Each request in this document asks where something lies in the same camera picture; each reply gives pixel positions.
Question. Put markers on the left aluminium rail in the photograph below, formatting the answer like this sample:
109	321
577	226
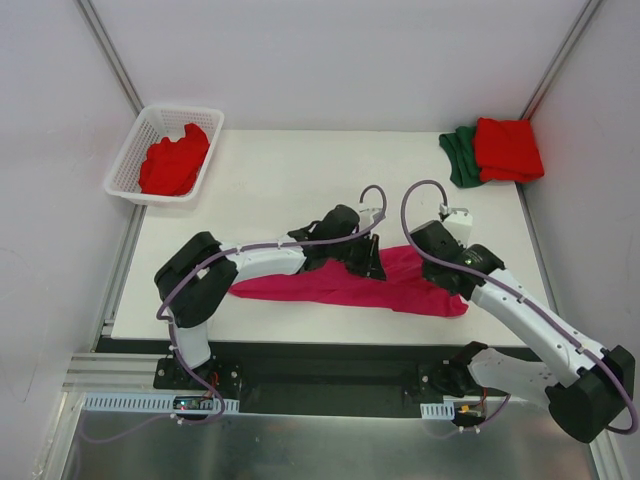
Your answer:
110	372

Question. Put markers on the folded green t shirt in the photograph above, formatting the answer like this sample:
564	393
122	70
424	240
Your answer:
459	148

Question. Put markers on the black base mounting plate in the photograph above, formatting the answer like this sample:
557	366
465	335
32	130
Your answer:
344	380

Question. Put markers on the folded red t shirt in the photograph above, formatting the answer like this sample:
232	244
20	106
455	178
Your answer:
506	150

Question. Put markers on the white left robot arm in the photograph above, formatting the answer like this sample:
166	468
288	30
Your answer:
195	280

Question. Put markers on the white cable duct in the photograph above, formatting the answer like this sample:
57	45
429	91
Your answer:
151	403
438	411

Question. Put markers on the left aluminium frame post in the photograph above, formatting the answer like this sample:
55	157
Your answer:
96	26

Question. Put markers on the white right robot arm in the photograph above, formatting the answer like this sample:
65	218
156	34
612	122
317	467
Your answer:
586	387

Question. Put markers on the pink t shirt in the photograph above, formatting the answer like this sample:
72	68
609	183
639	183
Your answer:
404	290

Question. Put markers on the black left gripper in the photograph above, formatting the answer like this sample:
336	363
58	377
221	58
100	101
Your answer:
370	257

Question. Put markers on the red t shirt in basket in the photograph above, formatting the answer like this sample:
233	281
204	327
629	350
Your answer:
172	168

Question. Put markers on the left white cable duct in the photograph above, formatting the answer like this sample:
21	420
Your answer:
151	403

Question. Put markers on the right white cable duct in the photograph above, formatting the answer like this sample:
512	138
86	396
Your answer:
438	411

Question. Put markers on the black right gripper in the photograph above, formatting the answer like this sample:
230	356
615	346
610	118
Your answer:
435	272

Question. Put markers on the white perforated plastic basket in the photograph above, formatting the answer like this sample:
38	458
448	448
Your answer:
153	124

